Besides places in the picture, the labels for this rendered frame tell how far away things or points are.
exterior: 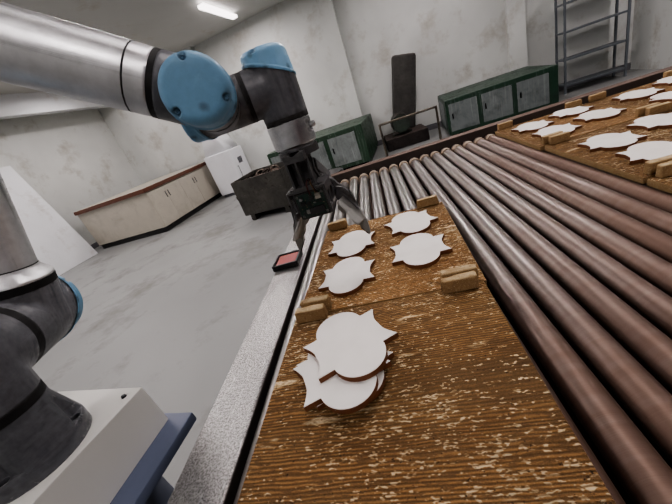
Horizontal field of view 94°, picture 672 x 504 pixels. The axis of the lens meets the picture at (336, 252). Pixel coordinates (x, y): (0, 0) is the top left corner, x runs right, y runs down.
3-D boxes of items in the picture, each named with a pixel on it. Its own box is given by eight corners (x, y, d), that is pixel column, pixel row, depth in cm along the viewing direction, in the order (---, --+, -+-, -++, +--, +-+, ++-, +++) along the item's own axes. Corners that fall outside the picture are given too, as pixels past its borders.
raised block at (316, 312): (298, 325, 59) (292, 314, 58) (300, 318, 61) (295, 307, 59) (327, 319, 58) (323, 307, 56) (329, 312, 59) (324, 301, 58)
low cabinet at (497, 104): (527, 101, 643) (525, 66, 615) (559, 109, 508) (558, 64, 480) (442, 127, 697) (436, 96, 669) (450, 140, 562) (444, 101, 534)
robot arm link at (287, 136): (274, 126, 57) (315, 111, 55) (284, 151, 59) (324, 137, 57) (261, 132, 51) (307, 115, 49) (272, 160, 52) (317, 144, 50)
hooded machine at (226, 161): (258, 183, 850) (233, 125, 786) (248, 191, 794) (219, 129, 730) (235, 190, 875) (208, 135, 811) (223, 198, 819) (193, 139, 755)
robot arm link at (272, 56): (234, 63, 51) (282, 46, 52) (261, 131, 56) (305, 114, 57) (231, 52, 44) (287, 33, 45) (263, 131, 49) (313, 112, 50)
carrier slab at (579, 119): (540, 151, 103) (539, 137, 101) (494, 134, 139) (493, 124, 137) (664, 115, 95) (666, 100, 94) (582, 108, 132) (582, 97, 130)
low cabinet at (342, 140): (379, 146, 743) (370, 113, 710) (372, 165, 590) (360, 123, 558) (304, 169, 806) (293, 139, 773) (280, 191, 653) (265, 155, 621)
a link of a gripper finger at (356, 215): (368, 244, 58) (328, 215, 56) (369, 231, 63) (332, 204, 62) (379, 232, 57) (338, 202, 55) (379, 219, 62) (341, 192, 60)
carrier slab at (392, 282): (300, 322, 62) (297, 316, 61) (328, 235, 98) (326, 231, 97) (487, 287, 54) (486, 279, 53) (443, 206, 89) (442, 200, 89)
